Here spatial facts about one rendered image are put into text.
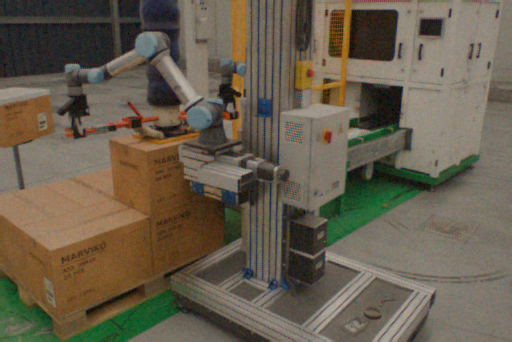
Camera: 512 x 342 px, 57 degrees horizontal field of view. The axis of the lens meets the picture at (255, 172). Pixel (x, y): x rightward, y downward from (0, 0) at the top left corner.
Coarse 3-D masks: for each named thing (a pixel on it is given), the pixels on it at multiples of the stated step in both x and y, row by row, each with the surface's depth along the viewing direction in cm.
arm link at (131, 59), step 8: (168, 40) 233; (120, 56) 246; (128, 56) 242; (136, 56) 241; (112, 64) 246; (120, 64) 245; (128, 64) 244; (136, 64) 245; (104, 72) 247; (112, 72) 248; (120, 72) 249; (104, 80) 250
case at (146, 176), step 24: (120, 144) 281; (144, 144) 278; (168, 144) 278; (120, 168) 288; (144, 168) 269; (168, 168) 279; (120, 192) 295; (144, 192) 275; (168, 192) 283; (192, 192) 297
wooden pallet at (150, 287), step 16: (0, 272) 310; (128, 288) 277; (144, 288) 287; (160, 288) 296; (32, 304) 281; (96, 304) 263; (112, 304) 281; (128, 304) 281; (64, 320) 250; (80, 320) 258; (96, 320) 266; (64, 336) 252
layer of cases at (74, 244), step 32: (32, 192) 313; (64, 192) 313; (96, 192) 314; (0, 224) 283; (32, 224) 265; (64, 224) 265; (96, 224) 266; (128, 224) 267; (160, 224) 284; (192, 224) 304; (0, 256) 299; (32, 256) 256; (64, 256) 242; (96, 256) 256; (128, 256) 272; (160, 256) 290; (192, 256) 310; (32, 288) 269; (64, 288) 246; (96, 288) 261
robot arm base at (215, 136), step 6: (210, 126) 241; (216, 126) 242; (222, 126) 245; (204, 132) 243; (210, 132) 242; (216, 132) 242; (222, 132) 245; (198, 138) 246; (204, 138) 242; (210, 138) 242; (216, 138) 242; (222, 138) 244; (210, 144) 242; (216, 144) 243
